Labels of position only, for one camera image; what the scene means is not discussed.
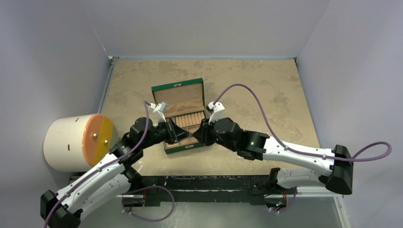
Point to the white cylinder orange yellow face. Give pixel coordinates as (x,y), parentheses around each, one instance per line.
(78,143)

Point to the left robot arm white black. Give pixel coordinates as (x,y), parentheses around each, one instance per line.
(112,176)

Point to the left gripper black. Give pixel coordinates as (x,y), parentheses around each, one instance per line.
(178,134)

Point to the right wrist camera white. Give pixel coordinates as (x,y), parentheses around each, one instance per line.
(216,110)

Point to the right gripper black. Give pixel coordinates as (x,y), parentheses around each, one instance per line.
(203,133)

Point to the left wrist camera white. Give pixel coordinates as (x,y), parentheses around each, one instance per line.
(159,110)

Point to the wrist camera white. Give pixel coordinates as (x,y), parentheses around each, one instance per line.
(159,110)
(216,110)

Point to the green jewelry box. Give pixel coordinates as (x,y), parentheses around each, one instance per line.
(182,97)

